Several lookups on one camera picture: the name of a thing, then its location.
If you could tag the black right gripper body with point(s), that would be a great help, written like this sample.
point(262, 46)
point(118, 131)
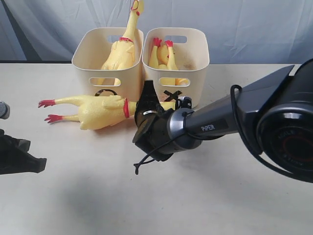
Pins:
point(143, 139)

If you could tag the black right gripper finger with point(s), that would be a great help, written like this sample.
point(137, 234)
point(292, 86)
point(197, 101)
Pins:
point(148, 99)

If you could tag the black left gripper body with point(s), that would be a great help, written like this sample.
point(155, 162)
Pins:
point(14, 156)

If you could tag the headless yellow chicken body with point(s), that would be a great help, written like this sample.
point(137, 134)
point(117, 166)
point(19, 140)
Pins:
point(162, 55)

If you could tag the yellow rubber chicken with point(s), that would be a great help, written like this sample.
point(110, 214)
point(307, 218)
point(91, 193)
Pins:
point(122, 54)
point(94, 112)

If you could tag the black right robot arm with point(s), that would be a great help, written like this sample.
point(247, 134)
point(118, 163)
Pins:
point(273, 116)

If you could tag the cream bin marked cross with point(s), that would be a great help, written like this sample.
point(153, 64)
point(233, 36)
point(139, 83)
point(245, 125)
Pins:
point(192, 59)

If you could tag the cream bin marked circle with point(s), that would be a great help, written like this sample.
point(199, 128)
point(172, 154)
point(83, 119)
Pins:
point(93, 51)

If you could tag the white backdrop curtain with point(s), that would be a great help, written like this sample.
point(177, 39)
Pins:
point(238, 31)

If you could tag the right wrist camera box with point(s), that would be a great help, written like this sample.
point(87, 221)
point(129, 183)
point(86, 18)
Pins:
point(183, 102)

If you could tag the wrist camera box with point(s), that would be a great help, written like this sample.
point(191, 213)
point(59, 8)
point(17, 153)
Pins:
point(183, 102)
point(4, 110)

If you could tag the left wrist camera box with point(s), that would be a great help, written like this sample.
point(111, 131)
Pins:
point(4, 110)

